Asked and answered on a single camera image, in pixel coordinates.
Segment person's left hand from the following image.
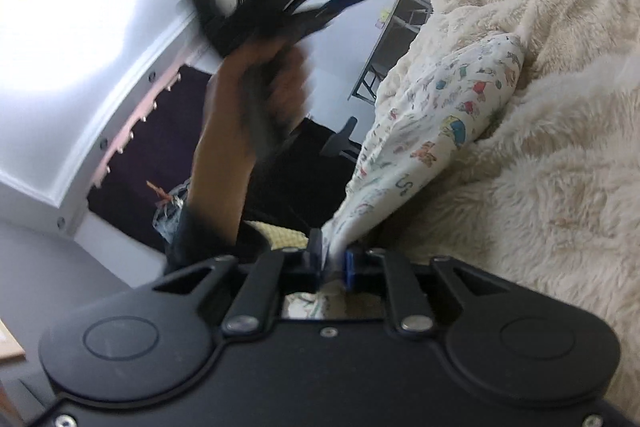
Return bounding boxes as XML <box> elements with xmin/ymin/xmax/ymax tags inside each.
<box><xmin>204</xmin><ymin>41</ymin><xmax>313</xmax><ymax>160</ymax></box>

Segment light wooden board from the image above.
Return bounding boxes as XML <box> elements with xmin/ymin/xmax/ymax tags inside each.
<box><xmin>0</xmin><ymin>318</ymin><xmax>26</xmax><ymax>364</ymax></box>

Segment cream fluffy blanket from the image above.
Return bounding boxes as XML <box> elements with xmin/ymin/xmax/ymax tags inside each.
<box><xmin>372</xmin><ymin>0</ymin><xmax>640</xmax><ymax>413</ymax></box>

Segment white folding table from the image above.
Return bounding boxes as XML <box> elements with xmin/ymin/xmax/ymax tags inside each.
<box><xmin>350</xmin><ymin>0</ymin><xmax>433</xmax><ymax>105</ymax></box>

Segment cream cartoon print pants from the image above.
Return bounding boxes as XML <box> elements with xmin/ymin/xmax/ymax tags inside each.
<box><xmin>282</xmin><ymin>32</ymin><xmax>526</xmax><ymax>320</ymax></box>

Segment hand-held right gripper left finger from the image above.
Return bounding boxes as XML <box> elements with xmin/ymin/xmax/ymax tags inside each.
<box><xmin>145</xmin><ymin>229</ymin><xmax>323</xmax><ymax>339</ymax></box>

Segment grey chair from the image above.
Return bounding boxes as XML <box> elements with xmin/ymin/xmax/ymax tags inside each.
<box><xmin>320</xmin><ymin>117</ymin><xmax>363</xmax><ymax>160</ymax></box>

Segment yellow waffle towel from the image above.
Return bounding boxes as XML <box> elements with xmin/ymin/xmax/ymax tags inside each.
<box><xmin>245</xmin><ymin>221</ymin><xmax>308</xmax><ymax>253</ymax></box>

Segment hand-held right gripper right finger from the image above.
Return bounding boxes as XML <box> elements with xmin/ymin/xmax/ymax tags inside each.
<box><xmin>344</xmin><ymin>247</ymin><xmax>521</xmax><ymax>339</ymax></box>

